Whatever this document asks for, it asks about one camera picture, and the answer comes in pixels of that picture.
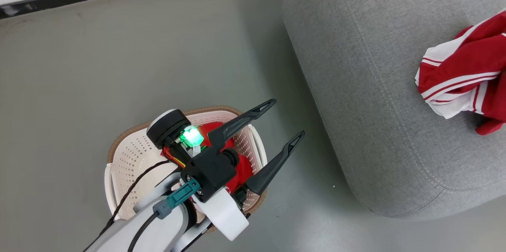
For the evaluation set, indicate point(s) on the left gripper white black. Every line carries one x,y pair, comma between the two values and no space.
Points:
168,127

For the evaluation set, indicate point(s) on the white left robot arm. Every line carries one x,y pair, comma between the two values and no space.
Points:
118,236

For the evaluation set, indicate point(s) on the white perforated basket brown rim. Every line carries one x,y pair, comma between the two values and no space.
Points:
130,157

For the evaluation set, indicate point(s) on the plain red garment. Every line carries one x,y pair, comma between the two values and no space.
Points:
243,171

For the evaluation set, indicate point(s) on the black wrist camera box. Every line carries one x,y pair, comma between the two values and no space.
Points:
213,169

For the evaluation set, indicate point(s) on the red garment with white stripes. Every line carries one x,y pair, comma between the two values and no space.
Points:
466,66

